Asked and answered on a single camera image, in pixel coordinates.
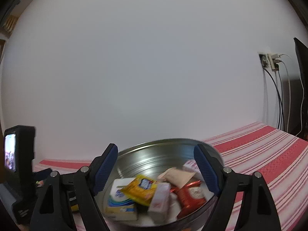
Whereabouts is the Vinda tissue pack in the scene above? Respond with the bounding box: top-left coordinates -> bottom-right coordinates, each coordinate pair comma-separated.
104,178 -> 138,221

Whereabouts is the red snack packet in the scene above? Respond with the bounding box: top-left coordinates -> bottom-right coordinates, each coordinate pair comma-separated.
170,180 -> 207,219

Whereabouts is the beige paper sachet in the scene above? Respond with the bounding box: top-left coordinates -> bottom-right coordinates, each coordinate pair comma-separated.
158,167 -> 195,189

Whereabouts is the yellow blue snack packet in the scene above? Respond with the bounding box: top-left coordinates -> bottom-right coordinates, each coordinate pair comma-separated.
120,175 -> 159,207

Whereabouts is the yellow sponge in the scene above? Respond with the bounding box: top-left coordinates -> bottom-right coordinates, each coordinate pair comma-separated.
69,197 -> 79,212

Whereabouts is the red striped bed sheet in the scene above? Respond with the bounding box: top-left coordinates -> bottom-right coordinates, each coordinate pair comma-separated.
32,121 -> 308,231

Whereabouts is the white pink tissue pack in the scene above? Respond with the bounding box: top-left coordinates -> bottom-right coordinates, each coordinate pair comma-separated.
182,160 -> 204,181

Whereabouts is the pink white small box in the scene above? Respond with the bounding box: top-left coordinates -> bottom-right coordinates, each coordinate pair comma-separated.
147,182 -> 171,224

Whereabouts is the round metal tin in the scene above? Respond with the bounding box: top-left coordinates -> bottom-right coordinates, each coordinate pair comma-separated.
95,139 -> 217,230

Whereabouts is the white charger plug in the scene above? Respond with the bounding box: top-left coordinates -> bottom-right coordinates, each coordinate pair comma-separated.
267,53 -> 281,71

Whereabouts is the black cable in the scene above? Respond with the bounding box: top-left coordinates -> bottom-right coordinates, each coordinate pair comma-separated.
263,67 -> 286,131

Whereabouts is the white cable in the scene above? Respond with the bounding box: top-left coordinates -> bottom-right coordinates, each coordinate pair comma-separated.
279,53 -> 305,138

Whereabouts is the wall power socket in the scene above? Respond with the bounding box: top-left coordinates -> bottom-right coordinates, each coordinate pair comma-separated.
258,52 -> 270,68

